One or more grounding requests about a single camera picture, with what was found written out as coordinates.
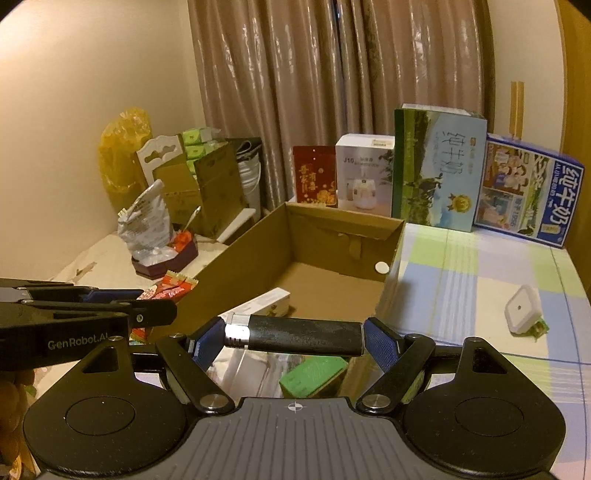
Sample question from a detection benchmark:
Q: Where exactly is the dark red gift tray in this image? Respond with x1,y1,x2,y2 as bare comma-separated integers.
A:
131,230,199,280

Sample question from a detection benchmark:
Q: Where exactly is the wooden slat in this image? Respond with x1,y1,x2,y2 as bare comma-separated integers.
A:
509,80,526,140

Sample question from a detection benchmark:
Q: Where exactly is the wooden wardrobe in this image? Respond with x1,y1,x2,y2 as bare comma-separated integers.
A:
556,0,591,241

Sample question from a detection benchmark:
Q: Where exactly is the silver foil bag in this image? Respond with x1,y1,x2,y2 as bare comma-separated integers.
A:
116,178,174,269

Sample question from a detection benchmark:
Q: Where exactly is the green white spray medicine box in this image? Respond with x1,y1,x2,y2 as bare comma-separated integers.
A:
279,356,351,399

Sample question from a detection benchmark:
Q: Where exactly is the yellow plastic bag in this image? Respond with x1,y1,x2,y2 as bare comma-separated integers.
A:
97,106,153,219

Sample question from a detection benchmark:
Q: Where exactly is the red snack packet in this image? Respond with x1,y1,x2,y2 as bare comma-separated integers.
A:
130,270,200,345

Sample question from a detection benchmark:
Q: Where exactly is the white paper bag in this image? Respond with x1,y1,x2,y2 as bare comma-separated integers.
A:
235,137,265,216

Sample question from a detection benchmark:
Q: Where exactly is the person's left hand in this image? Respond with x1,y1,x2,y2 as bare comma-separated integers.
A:
0,368,36,468

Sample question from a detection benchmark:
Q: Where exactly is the white square container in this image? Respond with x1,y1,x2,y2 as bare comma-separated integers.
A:
503,283,544,334

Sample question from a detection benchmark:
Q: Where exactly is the blue milk carton box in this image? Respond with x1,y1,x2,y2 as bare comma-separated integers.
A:
473,132,587,250

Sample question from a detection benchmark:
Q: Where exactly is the metal spoon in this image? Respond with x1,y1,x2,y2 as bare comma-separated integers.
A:
181,206,204,232

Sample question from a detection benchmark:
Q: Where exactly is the red gift box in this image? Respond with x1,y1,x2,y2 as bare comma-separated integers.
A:
292,145,338,206

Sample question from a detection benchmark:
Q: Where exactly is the green milk carton box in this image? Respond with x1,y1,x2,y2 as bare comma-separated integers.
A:
391,103,488,233

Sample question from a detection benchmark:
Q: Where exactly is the checked bed sheet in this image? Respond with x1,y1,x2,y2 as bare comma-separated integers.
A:
382,222,591,480

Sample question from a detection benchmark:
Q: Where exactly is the cream bed cover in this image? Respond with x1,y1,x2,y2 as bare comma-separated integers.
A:
0,230,223,296

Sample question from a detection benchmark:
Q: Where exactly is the stack of green tissue packs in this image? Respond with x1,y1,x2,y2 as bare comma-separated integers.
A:
180,126,227,162

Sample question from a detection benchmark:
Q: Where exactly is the clear plastic container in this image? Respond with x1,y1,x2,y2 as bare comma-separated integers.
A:
205,346,297,400

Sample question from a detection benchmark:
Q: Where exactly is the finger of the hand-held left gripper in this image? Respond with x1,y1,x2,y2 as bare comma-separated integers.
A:
0,277,145,306
0,298,179,330

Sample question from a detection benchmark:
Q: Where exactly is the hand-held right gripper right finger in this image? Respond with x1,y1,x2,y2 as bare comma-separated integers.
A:
356,317,509,415

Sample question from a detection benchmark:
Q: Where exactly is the brown carton with white flap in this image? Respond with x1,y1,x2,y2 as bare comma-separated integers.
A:
136,133,246,241

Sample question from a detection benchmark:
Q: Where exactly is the cardboard box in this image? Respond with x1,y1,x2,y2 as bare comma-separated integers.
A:
148,201,407,398

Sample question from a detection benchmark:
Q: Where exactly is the white appliance box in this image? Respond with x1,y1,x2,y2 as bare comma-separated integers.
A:
334,133,396,218

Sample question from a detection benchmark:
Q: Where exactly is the black lighter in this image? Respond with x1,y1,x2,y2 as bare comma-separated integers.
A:
222,312,368,357

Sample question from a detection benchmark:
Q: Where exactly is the beige curtain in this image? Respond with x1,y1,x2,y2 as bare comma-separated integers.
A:
187,0,498,223

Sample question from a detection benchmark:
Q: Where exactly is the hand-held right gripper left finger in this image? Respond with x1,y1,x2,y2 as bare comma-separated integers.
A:
78,316,235,415

